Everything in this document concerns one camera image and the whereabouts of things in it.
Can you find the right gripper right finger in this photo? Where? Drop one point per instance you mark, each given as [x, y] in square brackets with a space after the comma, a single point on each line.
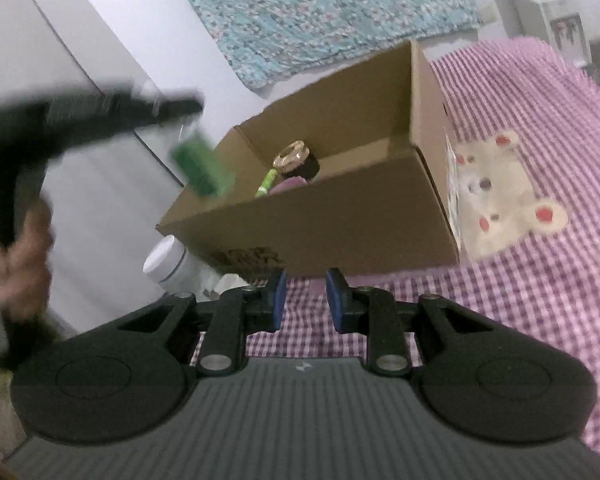
[435, 322]

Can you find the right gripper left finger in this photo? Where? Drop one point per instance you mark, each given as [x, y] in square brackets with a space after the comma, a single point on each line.
[180, 336]

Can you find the white cylindrical jar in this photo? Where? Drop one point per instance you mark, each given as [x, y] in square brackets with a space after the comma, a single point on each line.
[174, 268]

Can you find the green dropper bottle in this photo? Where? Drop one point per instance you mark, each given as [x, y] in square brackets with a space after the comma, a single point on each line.
[206, 175]

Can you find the green glue stick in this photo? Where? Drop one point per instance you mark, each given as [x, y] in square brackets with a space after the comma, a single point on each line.
[267, 183]

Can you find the gold lid dark jar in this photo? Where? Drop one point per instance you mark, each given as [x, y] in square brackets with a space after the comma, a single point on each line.
[296, 160]

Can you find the person's left hand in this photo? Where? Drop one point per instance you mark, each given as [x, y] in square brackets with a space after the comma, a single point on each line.
[25, 275]

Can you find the brown cardboard box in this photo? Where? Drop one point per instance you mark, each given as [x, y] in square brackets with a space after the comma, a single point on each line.
[381, 201]

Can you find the purple checkered tablecloth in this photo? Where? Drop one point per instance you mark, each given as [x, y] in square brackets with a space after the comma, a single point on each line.
[526, 186]

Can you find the white water dispenser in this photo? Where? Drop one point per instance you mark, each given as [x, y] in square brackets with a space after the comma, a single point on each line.
[559, 24]

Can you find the floral blue wall cloth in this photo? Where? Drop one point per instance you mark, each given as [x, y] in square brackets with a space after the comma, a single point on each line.
[267, 41]

